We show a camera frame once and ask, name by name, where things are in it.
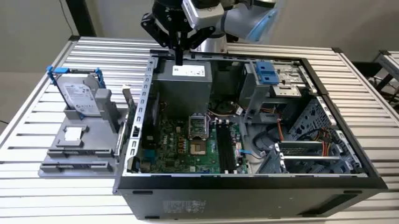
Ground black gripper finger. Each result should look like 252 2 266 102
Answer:
140 13 180 65
178 27 216 65

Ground dark RAM stick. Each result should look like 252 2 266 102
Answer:
57 164 95 169
59 149 97 156

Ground black RAM slot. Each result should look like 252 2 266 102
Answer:
216 119 229 175
222 119 237 175

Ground grey power supply unit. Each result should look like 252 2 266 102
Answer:
152 60 214 117

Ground blue drive latch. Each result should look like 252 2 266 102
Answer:
253 61 280 86

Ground black cooler fan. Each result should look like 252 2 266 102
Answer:
208 99 244 117

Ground grey metal drive cage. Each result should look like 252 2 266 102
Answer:
242 59 313 123

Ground silver optical drive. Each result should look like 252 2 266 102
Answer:
270 85 301 98

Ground hard disk in blue carrier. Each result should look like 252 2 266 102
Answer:
46 66 106 117

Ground CPU socket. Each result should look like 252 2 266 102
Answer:
189 139 209 156

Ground grey parts rack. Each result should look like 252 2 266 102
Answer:
37 88 125 179

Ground green motherboard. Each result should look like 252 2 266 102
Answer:
140 118 249 175

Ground silver CPU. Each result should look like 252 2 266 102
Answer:
63 127 83 142

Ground grey disk bay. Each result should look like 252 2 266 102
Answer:
257 140 365 175

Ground black open PC case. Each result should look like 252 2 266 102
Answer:
112 49 389 221

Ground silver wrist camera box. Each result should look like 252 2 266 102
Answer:
181 0 225 30

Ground black metal post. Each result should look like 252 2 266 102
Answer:
63 0 97 38

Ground thin black wall cord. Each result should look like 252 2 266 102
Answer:
57 0 75 36

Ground graphics card with metal bracket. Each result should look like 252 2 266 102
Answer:
113 84 140 161

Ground metal socket cover frame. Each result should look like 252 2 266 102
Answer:
188 113 209 140

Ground orange data wire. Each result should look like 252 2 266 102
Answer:
274 118 285 142

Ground black looped wire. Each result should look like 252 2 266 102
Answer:
250 130 278 160

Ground red yellow power wires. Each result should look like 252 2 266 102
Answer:
313 127 332 157

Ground small aluminium frame table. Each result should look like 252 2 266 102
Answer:
372 49 399 77

